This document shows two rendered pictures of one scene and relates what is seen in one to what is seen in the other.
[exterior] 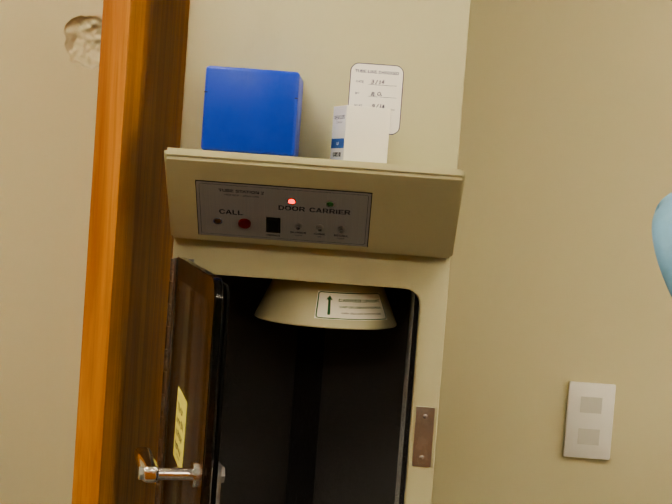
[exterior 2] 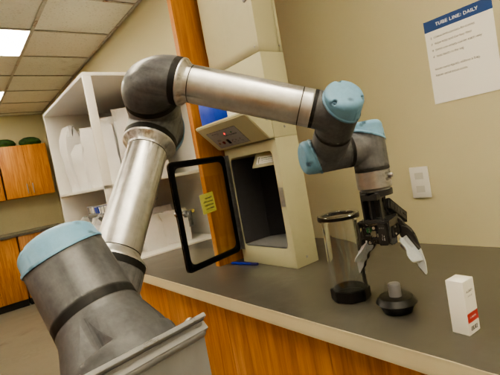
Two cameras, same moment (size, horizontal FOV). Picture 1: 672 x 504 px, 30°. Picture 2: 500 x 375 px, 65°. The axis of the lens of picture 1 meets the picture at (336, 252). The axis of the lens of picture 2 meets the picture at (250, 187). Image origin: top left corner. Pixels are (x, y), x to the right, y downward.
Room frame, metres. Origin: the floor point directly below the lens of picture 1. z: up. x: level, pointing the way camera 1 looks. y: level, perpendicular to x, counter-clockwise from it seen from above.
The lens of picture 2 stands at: (0.50, -1.14, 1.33)
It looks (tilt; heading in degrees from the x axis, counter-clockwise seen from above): 3 degrees down; 52
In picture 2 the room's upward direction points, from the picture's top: 10 degrees counter-clockwise
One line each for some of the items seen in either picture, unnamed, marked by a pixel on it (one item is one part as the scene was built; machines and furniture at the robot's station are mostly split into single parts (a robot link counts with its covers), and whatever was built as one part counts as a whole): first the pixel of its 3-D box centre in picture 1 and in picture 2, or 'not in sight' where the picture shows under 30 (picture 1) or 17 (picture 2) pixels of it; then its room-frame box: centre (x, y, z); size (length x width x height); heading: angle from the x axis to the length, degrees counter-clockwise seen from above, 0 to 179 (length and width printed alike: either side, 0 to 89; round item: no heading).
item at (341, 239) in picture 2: not in sight; (344, 253); (1.30, -0.47, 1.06); 0.11 x 0.11 x 0.21
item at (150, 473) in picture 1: (163, 465); not in sight; (1.21, 0.15, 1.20); 0.10 x 0.05 x 0.03; 14
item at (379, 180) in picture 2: not in sight; (375, 180); (1.26, -0.62, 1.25); 0.08 x 0.08 x 0.05
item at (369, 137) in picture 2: not in sight; (367, 146); (1.26, -0.62, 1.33); 0.09 x 0.08 x 0.11; 151
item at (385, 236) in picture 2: not in sight; (379, 216); (1.25, -0.62, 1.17); 0.09 x 0.08 x 0.12; 14
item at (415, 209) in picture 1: (313, 204); (232, 132); (1.39, 0.03, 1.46); 0.32 x 0.11 x 0.10; 89
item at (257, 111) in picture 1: (253, 113); (217, 111); (1.39, 0.10, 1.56); 0.10 x 0.10 x 0.09; 89
